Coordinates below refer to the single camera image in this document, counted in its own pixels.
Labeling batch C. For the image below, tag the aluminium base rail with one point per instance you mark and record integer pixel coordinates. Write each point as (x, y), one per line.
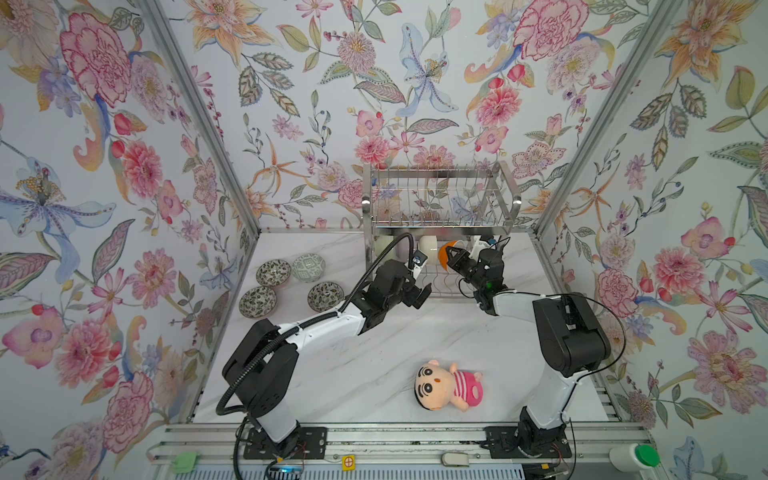
(407, 442)

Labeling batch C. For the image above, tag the light green bowl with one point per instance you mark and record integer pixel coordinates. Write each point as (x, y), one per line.
(381, 243)

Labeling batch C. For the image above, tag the yellow sticker on rail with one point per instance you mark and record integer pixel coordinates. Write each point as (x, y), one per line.
(348, 463)

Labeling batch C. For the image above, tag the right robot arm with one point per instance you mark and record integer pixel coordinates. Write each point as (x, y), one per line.
(571, 340)

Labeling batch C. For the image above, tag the dark patterned bowl back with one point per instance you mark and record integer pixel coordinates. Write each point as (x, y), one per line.
(274, 273)

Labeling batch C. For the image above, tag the cartoon boy plush doll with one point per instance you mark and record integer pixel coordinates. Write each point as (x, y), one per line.
(436, 387)

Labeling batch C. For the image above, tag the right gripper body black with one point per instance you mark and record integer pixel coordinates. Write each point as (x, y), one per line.
(475, 282)

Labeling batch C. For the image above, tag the dark patterned bowl centre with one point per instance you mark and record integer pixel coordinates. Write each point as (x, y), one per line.
(325, 295)

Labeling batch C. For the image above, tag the left aluminium corner post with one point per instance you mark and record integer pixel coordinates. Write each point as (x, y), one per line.
(162, 32)

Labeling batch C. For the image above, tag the cream bowl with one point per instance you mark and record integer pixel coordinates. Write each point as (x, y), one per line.
(428, 244)

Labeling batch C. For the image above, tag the green tag on rail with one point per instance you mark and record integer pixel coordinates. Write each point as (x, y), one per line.
(184, 463)

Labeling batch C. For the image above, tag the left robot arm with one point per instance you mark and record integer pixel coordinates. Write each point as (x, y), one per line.
(260, 370)

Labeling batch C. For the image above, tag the aluminium corner post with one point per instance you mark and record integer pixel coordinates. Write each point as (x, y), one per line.
(659, 20)
(162, 32)

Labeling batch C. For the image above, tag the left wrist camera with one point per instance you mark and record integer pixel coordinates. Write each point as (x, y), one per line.
(418, 260)

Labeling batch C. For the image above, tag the pale green patterned bowl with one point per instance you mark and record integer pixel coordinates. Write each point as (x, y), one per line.
(308, 267)

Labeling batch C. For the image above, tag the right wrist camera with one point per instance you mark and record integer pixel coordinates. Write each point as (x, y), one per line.
(477, 244)

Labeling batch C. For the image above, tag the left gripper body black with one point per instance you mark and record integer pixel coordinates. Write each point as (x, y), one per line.
(406, 294)

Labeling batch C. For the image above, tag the steel two-tier dish rack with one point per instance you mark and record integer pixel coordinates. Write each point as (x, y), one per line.
(451, 203)

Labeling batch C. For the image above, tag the right aluminium corner post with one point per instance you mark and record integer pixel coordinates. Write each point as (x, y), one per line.
(659, 20)

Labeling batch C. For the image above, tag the grey clip on rail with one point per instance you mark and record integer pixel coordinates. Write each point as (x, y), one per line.
(455, 460)

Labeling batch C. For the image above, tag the white bowl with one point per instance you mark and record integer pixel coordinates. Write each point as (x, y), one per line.
(443, 254)

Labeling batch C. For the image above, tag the dark patterned bowl front-left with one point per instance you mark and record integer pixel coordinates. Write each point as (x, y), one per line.
(258, 303)

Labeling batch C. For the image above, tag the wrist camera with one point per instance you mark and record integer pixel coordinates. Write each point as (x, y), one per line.
(418, 260)
(477, 244)

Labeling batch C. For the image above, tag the green emergency button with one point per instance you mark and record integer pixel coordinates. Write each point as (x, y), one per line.
(634, 457)

